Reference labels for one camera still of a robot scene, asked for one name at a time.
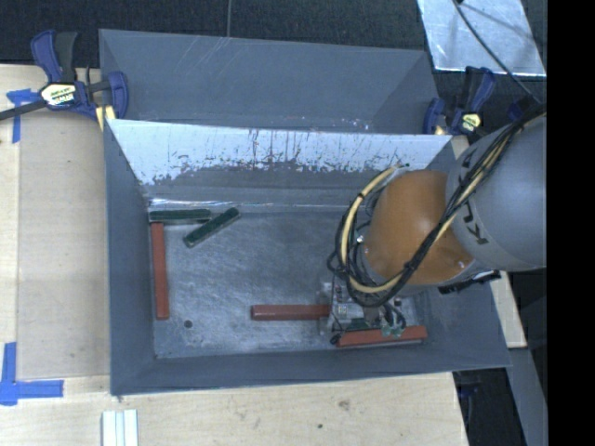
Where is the red-brown flat block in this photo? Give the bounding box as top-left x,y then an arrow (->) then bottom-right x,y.
250,303 -> 332,321
149,221 -> 171,321
335,324 -> 429,348

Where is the grey metal bin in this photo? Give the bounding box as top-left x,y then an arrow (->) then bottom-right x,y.
97,28 -> 513,397

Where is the dark green flat block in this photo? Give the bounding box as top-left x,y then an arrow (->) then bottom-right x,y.
182,206 -> 242,249
148,207 -> 213,225

